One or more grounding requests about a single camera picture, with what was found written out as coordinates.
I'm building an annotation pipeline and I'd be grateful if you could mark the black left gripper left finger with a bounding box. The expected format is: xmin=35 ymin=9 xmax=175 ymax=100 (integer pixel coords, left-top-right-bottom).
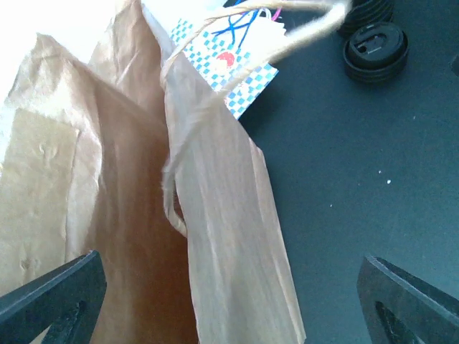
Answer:
xmin=1 ymin=251 xmax=107 ymax=343

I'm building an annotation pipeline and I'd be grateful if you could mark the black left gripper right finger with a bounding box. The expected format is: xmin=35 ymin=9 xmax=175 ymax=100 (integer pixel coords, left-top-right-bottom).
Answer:
xmin=357 ymin=256 xmax=458 ymax=343

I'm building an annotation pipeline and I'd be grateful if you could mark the large brown paper bag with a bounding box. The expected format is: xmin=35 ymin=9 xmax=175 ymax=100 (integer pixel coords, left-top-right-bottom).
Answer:
xmin=0 ymin=0 xmax=354 ymax=344

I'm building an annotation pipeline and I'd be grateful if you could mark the near black lid stack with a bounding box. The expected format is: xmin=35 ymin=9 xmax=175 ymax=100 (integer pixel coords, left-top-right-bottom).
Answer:
xmin=343 ymin=21 xmax=409 ymax=84

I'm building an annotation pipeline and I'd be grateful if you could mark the black lid stack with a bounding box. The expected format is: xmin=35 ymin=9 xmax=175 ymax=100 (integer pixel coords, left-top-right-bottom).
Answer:
xmin=337 ymin=0 xmax=395 ymax=37
xmin=343 ymin=21 xmax=409 ymax=84

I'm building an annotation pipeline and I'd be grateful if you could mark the blue checkered paper bag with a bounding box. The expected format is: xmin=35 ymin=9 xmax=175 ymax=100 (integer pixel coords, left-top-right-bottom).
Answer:
xmin=184 ymin=8 xmax=286 ymax=119

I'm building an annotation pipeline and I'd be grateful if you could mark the far black lid stack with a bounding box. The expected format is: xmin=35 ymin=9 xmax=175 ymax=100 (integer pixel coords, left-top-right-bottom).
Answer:
xmin=337 ymin=0 xmax=395 ymax=37

